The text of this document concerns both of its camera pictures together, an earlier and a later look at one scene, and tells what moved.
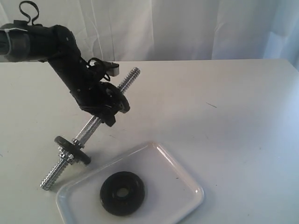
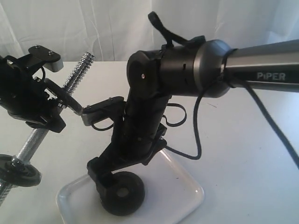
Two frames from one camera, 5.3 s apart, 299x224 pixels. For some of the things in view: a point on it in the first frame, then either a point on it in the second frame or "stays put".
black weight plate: (122, 193) stays put
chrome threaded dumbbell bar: (64, 157) → (36, 136)
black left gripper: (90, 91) → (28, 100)
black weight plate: (78, 153) → (13, 171)
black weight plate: (114, 98) → (63, 97)
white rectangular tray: (170, 192) stays put
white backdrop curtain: (158, 30) stays put
